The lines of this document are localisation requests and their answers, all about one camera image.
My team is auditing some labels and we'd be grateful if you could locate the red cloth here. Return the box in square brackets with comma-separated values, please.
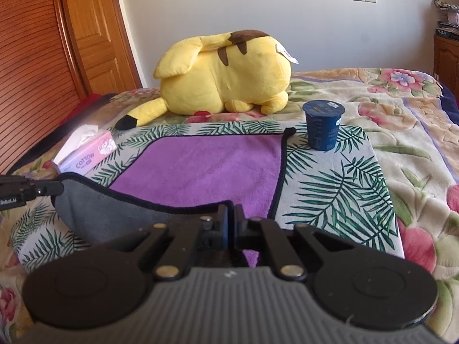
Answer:
[73, 92, 116, 112]

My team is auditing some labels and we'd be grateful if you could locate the pile of books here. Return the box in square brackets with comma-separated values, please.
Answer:
[432, 0, 459, 38]

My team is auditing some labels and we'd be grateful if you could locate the dark blue cup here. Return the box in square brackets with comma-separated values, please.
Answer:
[302, 99, 345, 151]

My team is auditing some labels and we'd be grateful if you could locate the wooden door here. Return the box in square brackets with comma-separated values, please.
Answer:
[57, 0, 143, 95]

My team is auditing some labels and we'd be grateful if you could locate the dark blue cloth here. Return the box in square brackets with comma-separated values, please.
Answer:
[440, 81, 459, 128]

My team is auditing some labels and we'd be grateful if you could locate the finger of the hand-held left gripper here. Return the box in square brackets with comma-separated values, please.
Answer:
[34, 180, 65, 198]

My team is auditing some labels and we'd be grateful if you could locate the wooden cabinet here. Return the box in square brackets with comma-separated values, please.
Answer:
[433, 34, 459, 86]

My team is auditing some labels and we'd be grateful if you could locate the pink tissue box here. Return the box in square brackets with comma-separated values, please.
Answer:
[52, 124, 116, 175]

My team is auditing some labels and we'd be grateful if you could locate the purple and grey towel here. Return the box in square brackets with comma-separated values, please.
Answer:
[53, 127, 297, 269]

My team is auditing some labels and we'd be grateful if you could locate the yellow plush toy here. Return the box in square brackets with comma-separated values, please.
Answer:
[114, 29, 299, 131]

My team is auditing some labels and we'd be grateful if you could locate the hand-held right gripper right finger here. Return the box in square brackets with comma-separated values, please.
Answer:
[234, 204, 363, 282]

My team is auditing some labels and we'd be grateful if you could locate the wooden louvered wardrobe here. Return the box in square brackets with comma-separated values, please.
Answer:
[0, 0, 88, 173]

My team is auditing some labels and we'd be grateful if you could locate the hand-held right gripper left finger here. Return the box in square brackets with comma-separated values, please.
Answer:
[96, 204, 230, 282]

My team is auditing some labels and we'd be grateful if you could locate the leaf print cloth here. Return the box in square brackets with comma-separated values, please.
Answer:
[10, 120, 407, 273]

